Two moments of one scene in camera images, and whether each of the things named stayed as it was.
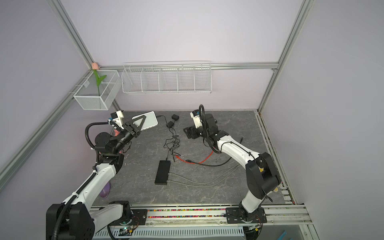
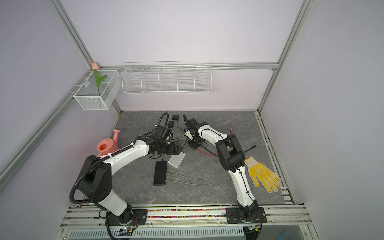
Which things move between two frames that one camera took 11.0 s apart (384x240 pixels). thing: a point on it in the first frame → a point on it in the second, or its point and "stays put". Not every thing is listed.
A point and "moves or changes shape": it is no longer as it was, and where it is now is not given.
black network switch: (162, 173) stays put
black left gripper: (135, 134) → (172, 149)
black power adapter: (170, 124) stays put
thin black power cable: (174, 140) → (180, 128)
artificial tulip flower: (95, 67) stays put
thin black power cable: (171, 143) moves or changes shape
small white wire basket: (98, 90) stays put
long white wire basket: (169, 77) stays put
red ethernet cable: (195, 163) → (231, 132)
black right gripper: (191, 130) → (194, 146)
